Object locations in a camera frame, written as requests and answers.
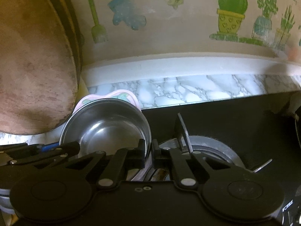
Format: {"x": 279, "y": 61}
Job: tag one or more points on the gas burner with grate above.
{"x": 223, "y": 165}

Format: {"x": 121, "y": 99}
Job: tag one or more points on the pink steel-lined handled bowl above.
{"x": 108, "y": 123}

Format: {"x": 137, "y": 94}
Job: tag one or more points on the round wooden cutting board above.
{"x": 41, "y": 61}

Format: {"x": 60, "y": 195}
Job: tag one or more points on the black gas stove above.
{"x": 264, "y": 131}

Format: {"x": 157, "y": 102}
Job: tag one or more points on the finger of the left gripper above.
{"x": 39, "y": 147}
{"x": 48, "y": 151}

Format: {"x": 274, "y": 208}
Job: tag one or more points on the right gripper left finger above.
{"x": 124, "y": 160}

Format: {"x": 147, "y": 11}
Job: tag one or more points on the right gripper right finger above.
{"x": 184, "y": 171}

